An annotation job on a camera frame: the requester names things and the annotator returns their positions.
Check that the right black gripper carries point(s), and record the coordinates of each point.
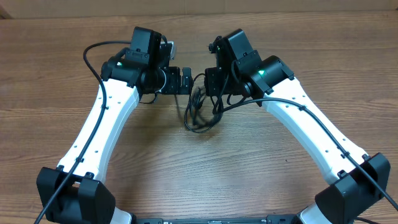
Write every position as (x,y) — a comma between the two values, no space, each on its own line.
(214,89)

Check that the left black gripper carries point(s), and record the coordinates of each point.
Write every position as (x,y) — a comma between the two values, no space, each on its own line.
(175,86)

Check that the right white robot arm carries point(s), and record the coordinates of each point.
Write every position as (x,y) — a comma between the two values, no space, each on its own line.
(355,179)

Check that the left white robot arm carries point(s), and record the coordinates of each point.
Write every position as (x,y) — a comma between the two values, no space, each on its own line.
(75,191)

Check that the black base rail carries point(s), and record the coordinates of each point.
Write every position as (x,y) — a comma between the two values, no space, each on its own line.
(270,219)

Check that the cardboard wall panel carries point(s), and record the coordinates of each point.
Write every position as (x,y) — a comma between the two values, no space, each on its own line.
(28,9)

